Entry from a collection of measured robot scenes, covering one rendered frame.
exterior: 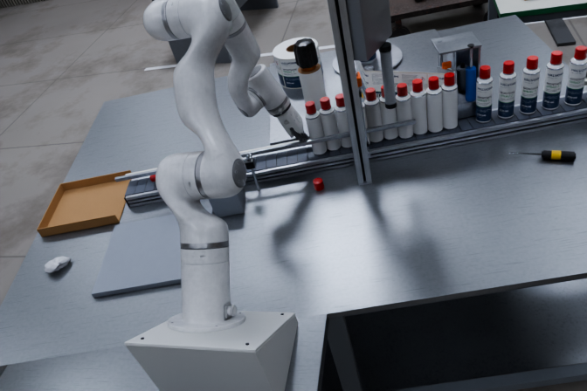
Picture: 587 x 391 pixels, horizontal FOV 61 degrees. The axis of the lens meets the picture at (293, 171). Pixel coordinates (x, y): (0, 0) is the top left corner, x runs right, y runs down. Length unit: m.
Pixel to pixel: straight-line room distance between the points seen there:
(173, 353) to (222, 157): 0.45
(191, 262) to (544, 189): 1.05
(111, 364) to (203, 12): 0.95
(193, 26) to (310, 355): 0.85
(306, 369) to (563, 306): 1.16
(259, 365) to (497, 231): 0.78
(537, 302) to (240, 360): 1.34
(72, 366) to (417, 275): 0.97
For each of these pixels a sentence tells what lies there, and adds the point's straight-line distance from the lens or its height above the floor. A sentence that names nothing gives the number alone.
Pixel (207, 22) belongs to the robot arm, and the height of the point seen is 1.54.
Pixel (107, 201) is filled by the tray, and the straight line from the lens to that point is 2.03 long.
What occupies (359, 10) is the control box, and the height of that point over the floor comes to 1.44.
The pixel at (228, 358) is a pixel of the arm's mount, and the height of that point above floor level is 1.04.
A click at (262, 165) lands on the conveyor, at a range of 1.80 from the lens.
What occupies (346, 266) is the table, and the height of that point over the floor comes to 0.83.
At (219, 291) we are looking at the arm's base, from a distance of 1.24.
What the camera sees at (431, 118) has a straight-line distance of 1.76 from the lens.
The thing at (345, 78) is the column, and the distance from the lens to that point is 1.45.
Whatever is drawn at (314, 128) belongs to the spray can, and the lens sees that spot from 1.70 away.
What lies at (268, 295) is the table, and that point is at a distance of 1.45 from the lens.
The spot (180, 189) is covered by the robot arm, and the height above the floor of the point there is 1.22.
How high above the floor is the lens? 1.94
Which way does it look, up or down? 38 degrees down
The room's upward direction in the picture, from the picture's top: 15 degrees counter-clockwise
